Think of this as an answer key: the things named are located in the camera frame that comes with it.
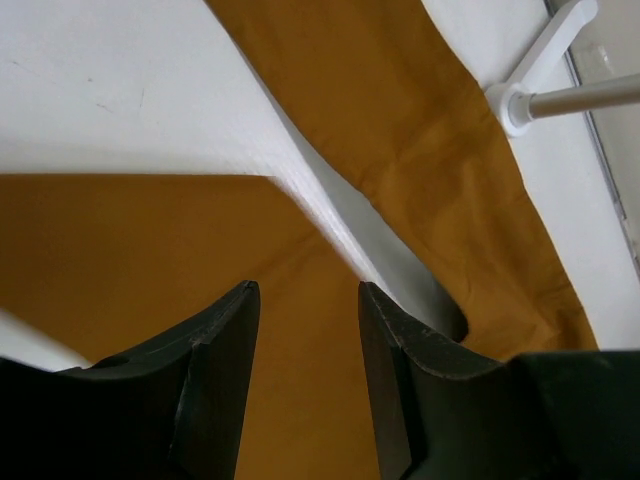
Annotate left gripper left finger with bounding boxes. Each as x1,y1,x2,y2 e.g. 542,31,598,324
1,281,260,479

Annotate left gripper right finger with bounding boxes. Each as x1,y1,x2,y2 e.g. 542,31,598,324
359,283,639,479

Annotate brown trousers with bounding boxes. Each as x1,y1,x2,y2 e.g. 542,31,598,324
1,1,597,479

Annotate silver and white clothes rack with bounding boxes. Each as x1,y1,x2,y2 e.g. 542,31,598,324
483,0,640,139

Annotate aluminium rail on right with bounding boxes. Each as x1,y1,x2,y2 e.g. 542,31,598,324
565,0,639,268

